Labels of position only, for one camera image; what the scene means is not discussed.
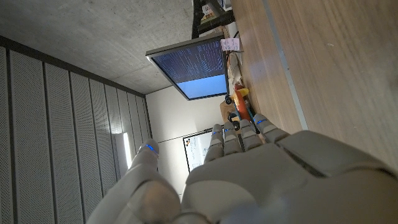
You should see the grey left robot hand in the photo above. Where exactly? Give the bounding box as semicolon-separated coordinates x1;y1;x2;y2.
86;113;398;224

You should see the whiteboard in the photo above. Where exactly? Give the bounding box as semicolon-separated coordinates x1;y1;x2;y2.
182;128;216;172

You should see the brown wooden cutout board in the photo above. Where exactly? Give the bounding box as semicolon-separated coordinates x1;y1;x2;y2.
220;100;237;125

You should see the colourful toy airplane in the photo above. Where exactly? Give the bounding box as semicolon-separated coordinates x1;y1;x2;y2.
224;88;259;131

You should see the flat computer monitor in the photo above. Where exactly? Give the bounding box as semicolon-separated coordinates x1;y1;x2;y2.
145;32;230;101

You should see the paper note on monitor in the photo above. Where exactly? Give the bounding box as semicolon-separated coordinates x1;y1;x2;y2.
220;37;241;52

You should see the long ceiling light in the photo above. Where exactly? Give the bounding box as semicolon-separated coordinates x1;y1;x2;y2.
123;132;133;170

